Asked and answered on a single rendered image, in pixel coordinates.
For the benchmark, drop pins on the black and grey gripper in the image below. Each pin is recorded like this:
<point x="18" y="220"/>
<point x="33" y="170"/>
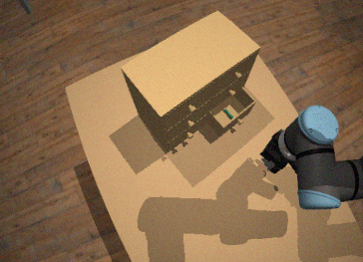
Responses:
<point x="272" y="153"/>

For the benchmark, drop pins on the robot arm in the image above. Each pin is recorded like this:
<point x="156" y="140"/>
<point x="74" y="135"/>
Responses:
<point x="307" y="145"/>

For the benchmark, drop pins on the tan wooden chest of drawers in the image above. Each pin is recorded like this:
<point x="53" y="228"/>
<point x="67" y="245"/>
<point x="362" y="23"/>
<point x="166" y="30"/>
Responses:
<point x="173" y="70"/>

